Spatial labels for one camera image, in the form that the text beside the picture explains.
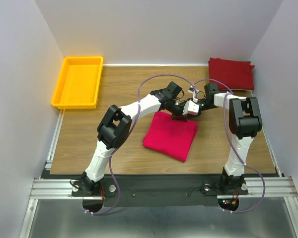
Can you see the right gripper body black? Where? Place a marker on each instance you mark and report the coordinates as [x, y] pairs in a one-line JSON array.
[[203, 106]]

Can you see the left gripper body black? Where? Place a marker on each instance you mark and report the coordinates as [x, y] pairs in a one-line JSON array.
[[176, 110]]

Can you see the pink red t shirt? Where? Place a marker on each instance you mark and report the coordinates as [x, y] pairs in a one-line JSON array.
[[170, 137]]

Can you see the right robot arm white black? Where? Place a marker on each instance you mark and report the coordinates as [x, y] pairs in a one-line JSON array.
[[241, 127]]

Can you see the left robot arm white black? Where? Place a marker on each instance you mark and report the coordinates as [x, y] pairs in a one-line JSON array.
[[114, 129]]

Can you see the folded dark red shirt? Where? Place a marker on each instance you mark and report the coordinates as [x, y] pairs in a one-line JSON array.
[[237, 75]]

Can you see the yellow plastic tray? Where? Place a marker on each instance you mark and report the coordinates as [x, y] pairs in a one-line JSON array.
[[78, 83]]

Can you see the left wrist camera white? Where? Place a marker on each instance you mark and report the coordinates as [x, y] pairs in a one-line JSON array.
[[191, 108]]

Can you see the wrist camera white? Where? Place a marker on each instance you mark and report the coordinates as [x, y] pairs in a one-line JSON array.
[[193, 91], [191, 108]]

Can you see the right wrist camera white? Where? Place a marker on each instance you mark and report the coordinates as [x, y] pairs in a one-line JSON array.
[[193, 91]]

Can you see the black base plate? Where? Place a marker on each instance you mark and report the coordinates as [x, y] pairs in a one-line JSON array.
[[155, 191]]

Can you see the aluminium rail frame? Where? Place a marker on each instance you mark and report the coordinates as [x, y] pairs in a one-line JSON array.
[[59, 188]]

